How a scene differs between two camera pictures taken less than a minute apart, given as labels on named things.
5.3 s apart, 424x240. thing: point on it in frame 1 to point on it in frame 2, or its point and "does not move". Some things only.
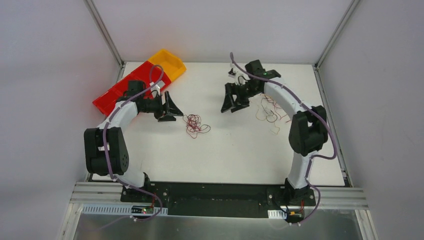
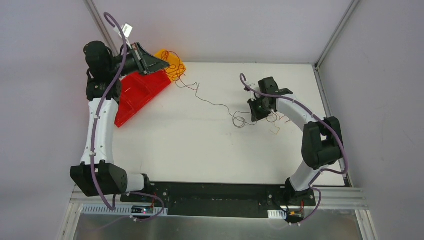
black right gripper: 238,91 to 255,110
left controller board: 142,209 does not move
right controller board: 295,215 does not move
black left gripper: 162,106 to 140,58
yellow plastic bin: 172,65 does not move
